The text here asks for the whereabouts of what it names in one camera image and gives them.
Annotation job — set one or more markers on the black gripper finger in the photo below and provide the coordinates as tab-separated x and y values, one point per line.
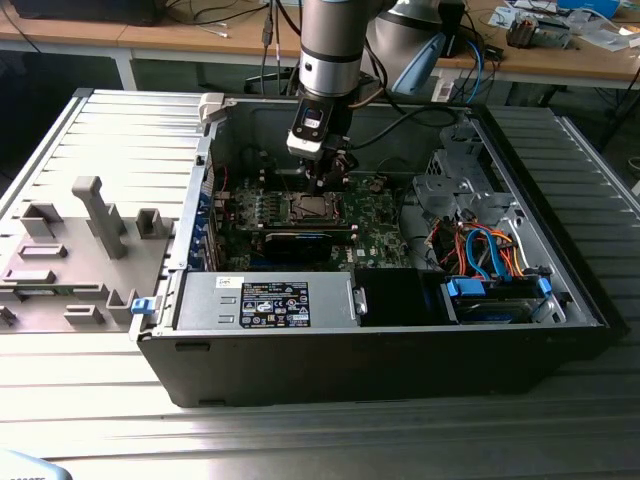
345	160
316	177

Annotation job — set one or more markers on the silver CPU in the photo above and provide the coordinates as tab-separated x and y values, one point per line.
320	207

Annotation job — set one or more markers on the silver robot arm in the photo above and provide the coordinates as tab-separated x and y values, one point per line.
330	60

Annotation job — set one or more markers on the CPU socket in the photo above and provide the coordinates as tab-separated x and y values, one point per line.
295	216

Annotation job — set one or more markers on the black RAM slot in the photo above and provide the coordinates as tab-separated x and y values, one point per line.
310	233

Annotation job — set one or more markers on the black graphics card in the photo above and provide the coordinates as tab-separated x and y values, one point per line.
297	247

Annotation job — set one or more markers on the green motherboard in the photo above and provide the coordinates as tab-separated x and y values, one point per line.
380	235

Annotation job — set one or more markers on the white labelled tag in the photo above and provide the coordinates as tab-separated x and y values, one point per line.
443	90

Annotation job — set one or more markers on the metal drive cage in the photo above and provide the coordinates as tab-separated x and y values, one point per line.
450	190

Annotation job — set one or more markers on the grey case latch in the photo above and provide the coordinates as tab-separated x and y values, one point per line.
210	107

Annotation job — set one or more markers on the grey power supply unit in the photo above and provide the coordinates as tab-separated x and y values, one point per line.
210	305

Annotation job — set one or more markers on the disk with blue carrier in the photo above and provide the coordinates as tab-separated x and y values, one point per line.
470	290

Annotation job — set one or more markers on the wooden desk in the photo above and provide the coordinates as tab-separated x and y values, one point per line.
175	35

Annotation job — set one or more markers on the black PC case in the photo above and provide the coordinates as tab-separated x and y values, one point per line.
350	365

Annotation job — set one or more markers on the metal heatsink cooler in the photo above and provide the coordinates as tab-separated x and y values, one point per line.
522	30

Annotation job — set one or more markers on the blue case latch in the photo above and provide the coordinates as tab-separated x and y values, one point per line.
142	306

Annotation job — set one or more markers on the grey parts rack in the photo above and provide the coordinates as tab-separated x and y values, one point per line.
75	235

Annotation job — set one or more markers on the blue box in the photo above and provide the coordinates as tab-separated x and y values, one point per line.
590	6

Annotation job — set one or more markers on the black monitor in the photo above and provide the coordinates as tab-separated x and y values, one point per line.
75	10

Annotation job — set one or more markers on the green RAM stick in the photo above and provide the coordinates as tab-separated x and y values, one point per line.
37	291

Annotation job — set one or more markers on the pale grey rounded device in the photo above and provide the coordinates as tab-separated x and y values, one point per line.
25	467

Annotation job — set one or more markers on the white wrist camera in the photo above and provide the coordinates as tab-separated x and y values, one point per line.
302	147

